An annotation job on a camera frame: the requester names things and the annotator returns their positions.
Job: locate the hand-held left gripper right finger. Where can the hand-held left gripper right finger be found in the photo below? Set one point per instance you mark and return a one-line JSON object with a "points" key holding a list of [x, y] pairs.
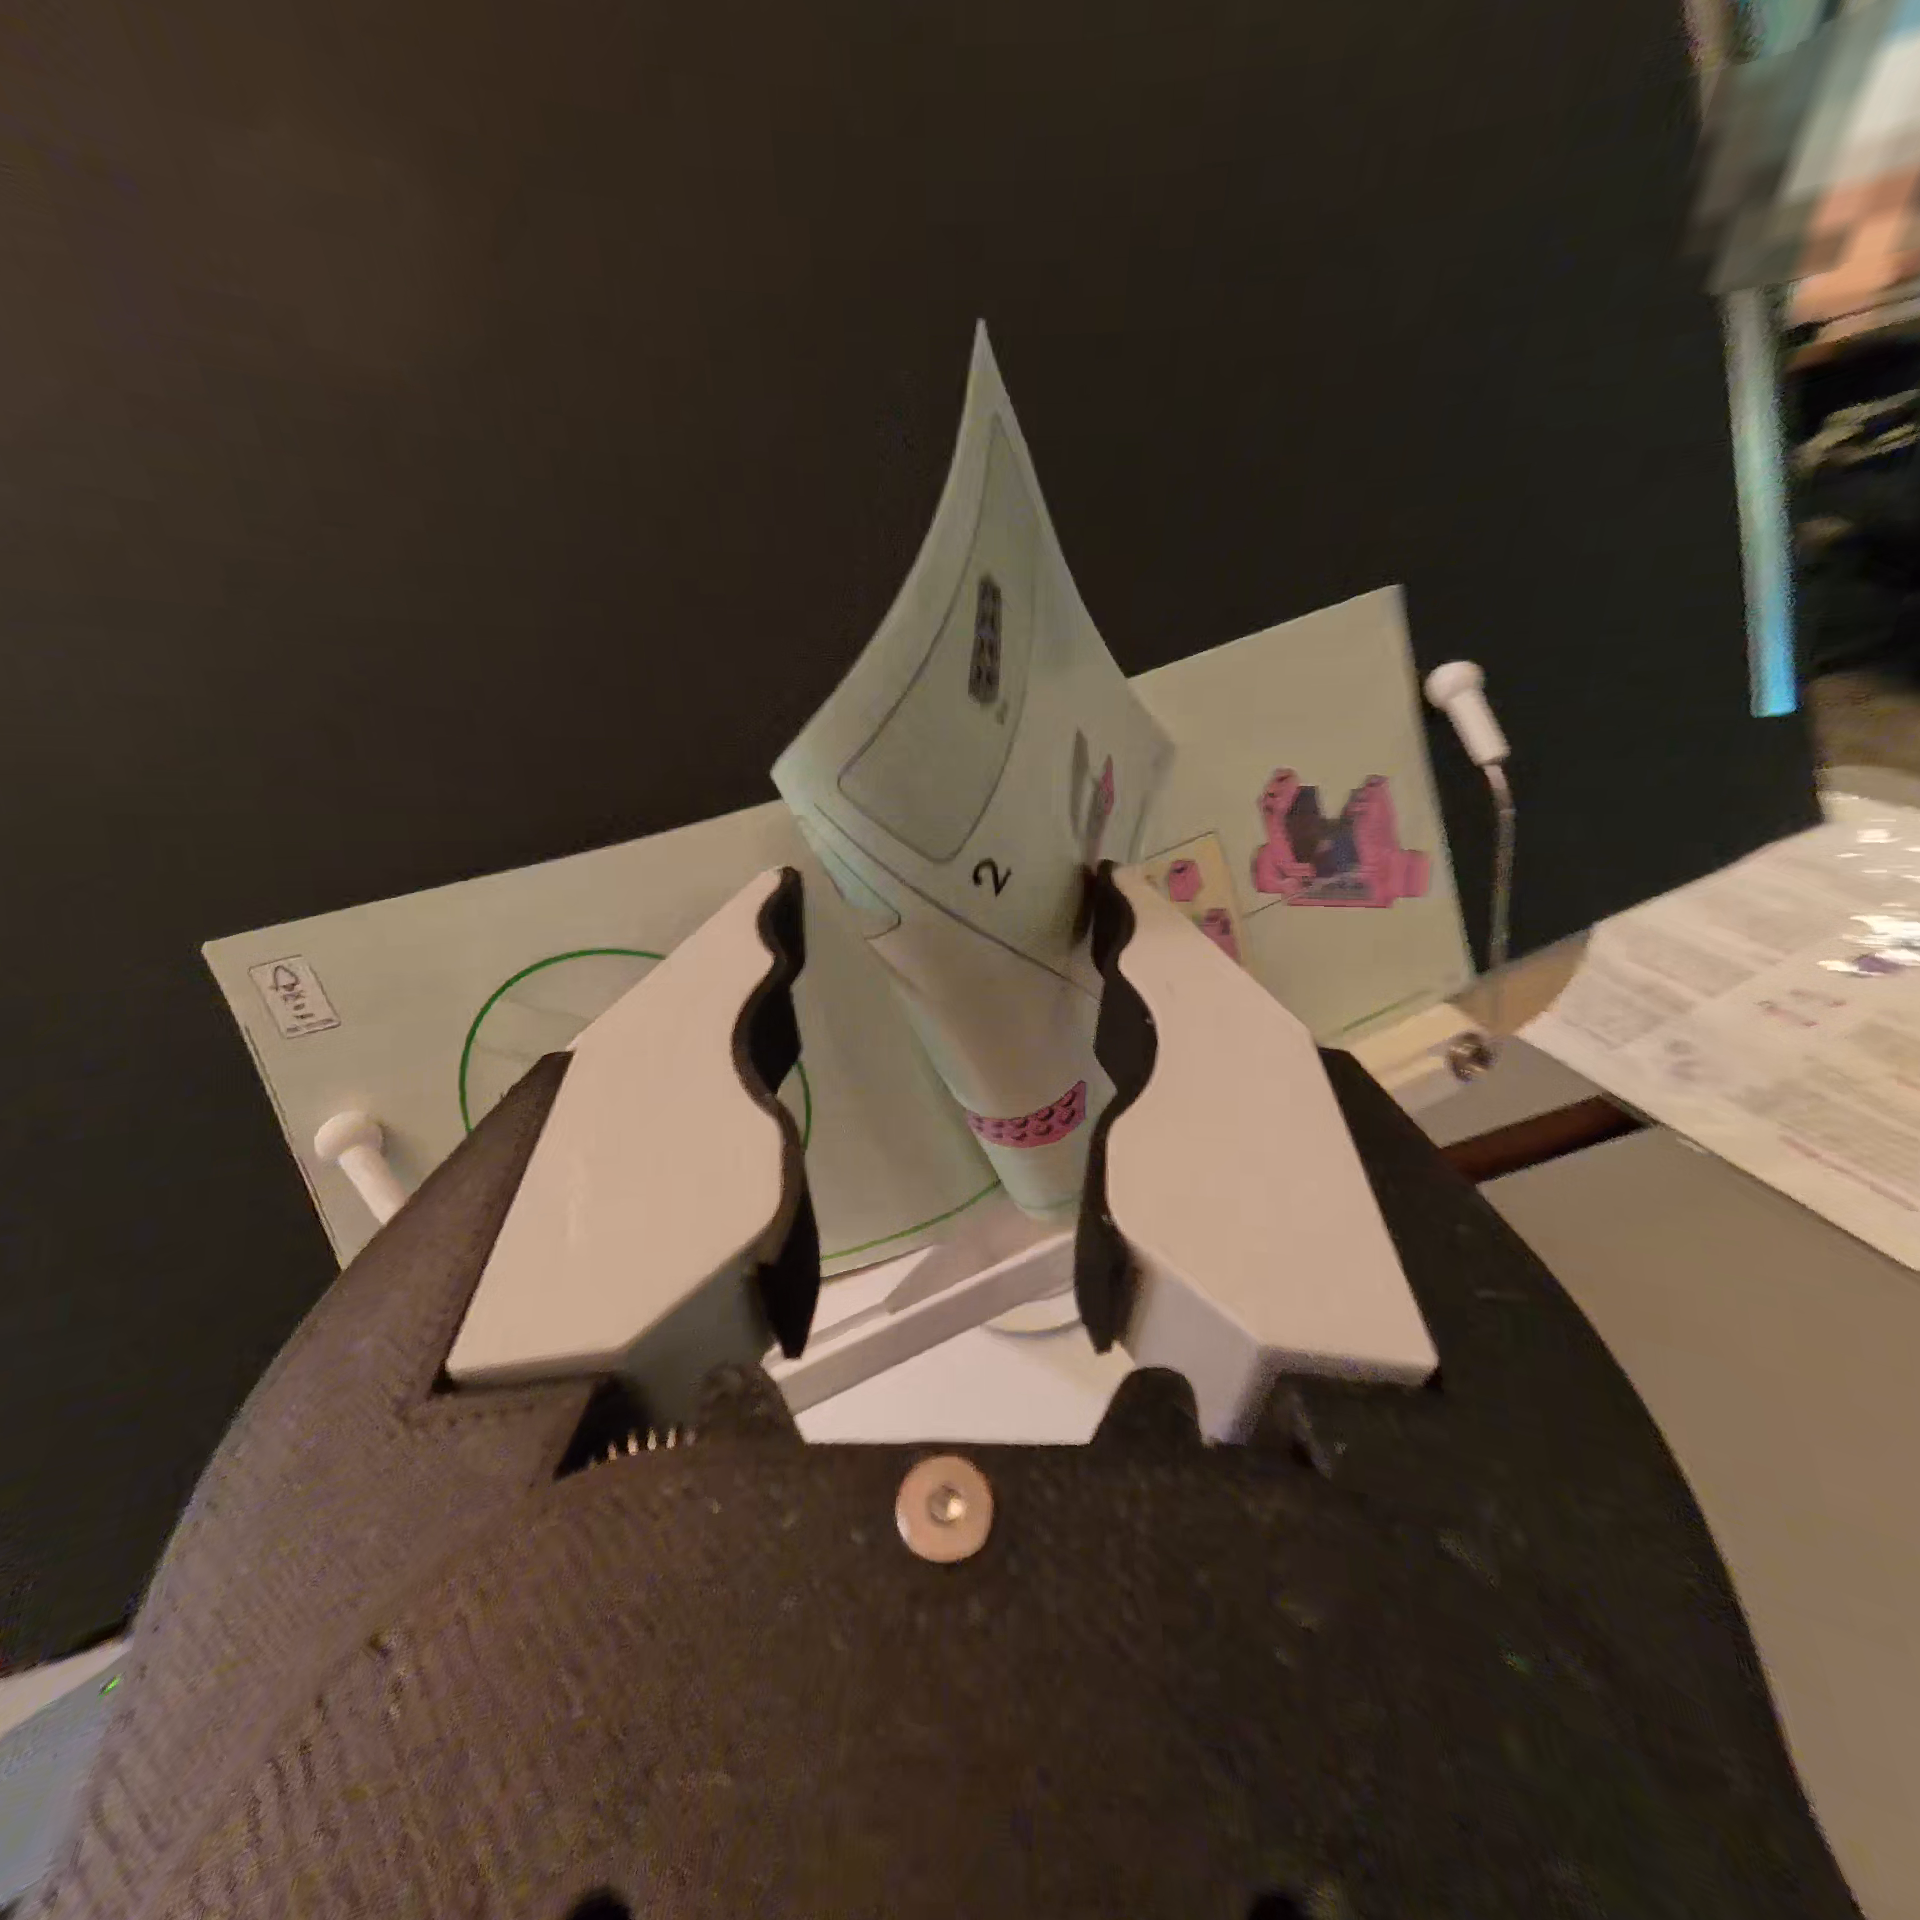
{"points": [[1260, 1186]]}

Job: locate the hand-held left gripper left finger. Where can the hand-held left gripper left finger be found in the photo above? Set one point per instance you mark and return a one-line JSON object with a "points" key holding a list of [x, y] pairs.
{"points": [[629, 1171]]}

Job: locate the white book stand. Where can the white book stand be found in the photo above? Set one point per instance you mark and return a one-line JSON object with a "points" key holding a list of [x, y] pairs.
{"points": [[962, 1389]]}

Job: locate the instruction booklet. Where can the instruction booklet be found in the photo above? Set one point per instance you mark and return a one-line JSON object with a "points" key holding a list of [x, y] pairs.
{"points": [[962, 675]]}

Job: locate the printed paper sheet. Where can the printed paper sheet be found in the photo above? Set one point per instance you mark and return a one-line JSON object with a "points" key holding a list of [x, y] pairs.
{"points": [[1770, 1020]]}

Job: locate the black flat panel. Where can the black flat panel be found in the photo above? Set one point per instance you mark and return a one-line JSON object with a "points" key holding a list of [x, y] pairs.
{"points": [[452, 451]]}

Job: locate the grey device with green light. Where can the grey device with green light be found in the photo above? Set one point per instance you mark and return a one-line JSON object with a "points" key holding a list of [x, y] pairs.
{"points": [[44, 1786]]}

